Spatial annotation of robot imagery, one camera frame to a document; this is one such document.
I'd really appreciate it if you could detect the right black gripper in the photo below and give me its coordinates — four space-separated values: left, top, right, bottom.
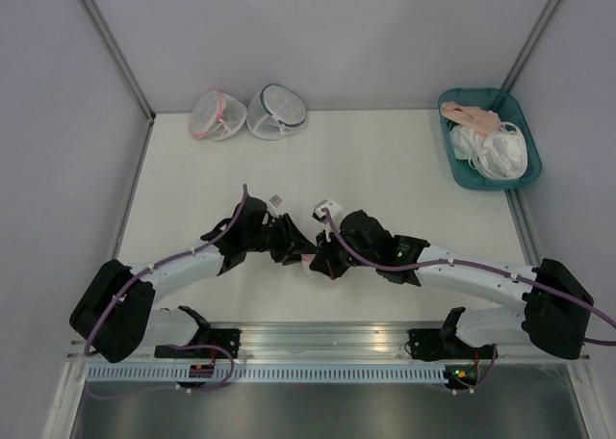
310 223 377 280

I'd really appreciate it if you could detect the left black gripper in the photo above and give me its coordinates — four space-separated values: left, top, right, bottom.
245 213 317 266

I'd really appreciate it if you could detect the pink-zip mesh laundry bag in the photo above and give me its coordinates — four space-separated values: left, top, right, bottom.
297 254 337 289

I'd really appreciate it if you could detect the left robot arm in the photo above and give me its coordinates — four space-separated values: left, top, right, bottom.
69 195 317 363

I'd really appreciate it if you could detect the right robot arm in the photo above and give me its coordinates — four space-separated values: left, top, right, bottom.
310 207 594 360

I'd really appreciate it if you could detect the blue-trim mesh laundry bag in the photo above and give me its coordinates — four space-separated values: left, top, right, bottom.
246 84 307 141

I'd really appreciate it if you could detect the pink-trim mesh laundry bag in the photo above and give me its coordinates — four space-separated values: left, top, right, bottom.
189 90 247 142

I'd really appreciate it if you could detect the white bra in basket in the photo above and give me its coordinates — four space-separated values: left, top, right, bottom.
449 122 528 181

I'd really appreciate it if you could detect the teal plastic basket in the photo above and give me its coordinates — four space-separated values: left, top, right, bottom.
437 88 542 191

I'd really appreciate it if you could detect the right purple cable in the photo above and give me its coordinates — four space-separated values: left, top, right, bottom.
321 207 616 347

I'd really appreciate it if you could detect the purple cable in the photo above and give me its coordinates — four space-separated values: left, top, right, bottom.
321 207 616 347
84 184 249 358

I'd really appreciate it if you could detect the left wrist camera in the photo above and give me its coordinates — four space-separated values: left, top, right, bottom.
267 194 283 216

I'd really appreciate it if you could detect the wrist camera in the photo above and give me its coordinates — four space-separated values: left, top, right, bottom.
312 199 343 242
267 194 283 216

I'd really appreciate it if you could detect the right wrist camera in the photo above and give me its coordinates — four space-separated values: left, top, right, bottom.
312 199 343 242

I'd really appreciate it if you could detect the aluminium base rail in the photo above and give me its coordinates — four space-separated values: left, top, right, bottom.
64 321 592 362

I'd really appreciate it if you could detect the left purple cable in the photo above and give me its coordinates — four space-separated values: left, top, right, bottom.
84 184 249 358

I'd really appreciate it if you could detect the slotted cable duct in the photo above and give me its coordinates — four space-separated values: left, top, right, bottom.
88 363 447 384

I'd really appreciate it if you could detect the left aluminium frame post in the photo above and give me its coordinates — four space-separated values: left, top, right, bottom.
77 0 156 124

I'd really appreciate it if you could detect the aluminium frame post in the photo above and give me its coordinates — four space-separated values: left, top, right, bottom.
77 0 156 124
500 0 565 93

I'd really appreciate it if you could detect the right aluminium frame post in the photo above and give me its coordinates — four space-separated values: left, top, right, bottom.
500 0 565 93

